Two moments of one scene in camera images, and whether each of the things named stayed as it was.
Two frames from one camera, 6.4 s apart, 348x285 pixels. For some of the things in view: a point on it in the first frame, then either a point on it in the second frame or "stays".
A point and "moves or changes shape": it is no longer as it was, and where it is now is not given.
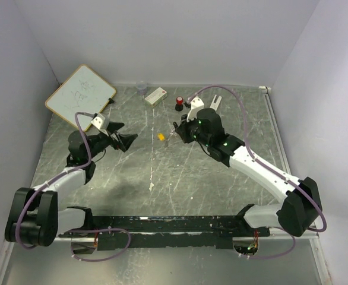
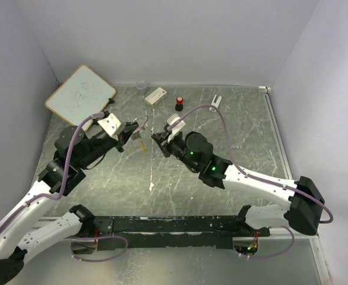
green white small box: [156, 97] stays
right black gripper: [182, 130] -> [165, 146]
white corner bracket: [264, 87] stays
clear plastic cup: [141, 88] stays
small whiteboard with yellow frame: [84, 91] stays
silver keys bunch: [167, 143] moves or changes shape
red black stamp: [179, 106] stays
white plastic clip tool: [215, 105] stays
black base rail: [114, 233] stays
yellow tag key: [161, 136] moves or changes shape
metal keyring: [171, 137] moves or changes shape
